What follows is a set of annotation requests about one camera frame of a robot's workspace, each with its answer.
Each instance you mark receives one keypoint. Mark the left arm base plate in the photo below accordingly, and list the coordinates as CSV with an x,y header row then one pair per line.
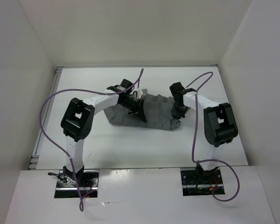
x,y
88,185

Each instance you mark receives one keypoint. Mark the grey pleated skirt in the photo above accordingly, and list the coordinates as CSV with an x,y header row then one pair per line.
x,y
157,112

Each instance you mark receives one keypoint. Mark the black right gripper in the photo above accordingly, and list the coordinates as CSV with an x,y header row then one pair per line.
x,y
177,115

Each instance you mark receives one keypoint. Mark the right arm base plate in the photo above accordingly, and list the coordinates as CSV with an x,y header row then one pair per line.
x,y
193,185

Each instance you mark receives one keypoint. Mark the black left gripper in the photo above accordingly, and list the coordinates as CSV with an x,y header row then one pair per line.
x,y
137,111

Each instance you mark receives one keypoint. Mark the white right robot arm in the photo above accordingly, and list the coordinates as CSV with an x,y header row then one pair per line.
x,y
215,125

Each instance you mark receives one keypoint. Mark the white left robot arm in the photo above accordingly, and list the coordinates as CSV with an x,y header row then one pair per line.
x,y
78,118

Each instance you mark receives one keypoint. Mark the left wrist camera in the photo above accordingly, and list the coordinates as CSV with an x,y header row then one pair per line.
x,y
141,92

